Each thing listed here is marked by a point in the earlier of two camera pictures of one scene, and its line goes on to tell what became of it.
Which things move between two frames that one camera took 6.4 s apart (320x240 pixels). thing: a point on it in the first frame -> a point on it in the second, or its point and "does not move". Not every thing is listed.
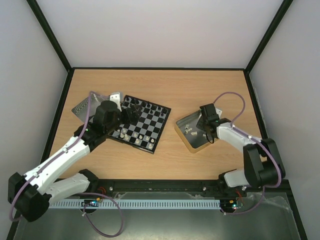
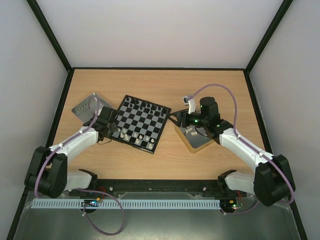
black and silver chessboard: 145,133 does not move
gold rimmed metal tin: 195,138 does not move
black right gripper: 206,124 -> 181,119
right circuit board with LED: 228,205 does not move
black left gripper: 129,120 -> 114,128
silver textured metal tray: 80,109 does not move
